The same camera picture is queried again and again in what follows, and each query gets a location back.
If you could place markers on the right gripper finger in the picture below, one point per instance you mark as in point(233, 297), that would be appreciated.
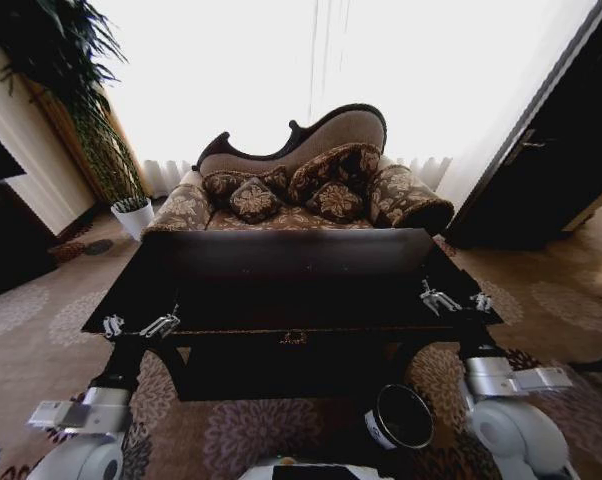
point(481, 302)
point(438, 300)

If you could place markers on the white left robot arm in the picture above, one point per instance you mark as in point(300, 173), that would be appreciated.
point(98, 457)

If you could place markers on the large dark fringed cushion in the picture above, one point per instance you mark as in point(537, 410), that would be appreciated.
point(336, 167)

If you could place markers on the brown floral patterned sofa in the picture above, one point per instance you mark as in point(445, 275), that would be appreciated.
point(301, 145)

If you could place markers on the dark wooden coffee table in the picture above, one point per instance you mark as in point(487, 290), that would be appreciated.
point(291, 270)

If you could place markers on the wide dark floral cushion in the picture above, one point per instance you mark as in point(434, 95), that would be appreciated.
point(221, 185)

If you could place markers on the sheer white curtain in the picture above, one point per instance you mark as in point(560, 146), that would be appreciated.
point(301, 65)

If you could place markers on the dark television cabinet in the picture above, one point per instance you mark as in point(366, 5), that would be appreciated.
point(11, 240)

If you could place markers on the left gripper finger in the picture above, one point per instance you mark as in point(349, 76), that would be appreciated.
point(113, 325)
point(158, 325)

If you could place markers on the tall green potted plant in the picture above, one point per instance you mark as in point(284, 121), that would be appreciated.
point(56, 55)

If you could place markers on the small square floral cushion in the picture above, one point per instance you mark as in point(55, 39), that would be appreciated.
point(335, 201)
point(255, 200)

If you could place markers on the dark wooden door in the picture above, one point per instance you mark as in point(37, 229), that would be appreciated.
point(551, 150)

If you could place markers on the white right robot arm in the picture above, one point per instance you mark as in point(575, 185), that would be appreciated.
point(516, 430)

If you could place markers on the white plant pot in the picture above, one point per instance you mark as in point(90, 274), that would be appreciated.
point(133, 217)

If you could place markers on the black round trash bin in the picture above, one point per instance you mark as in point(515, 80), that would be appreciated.
point(406, 417)

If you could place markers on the white robot front shell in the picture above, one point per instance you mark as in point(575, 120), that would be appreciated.
point(301, 472)

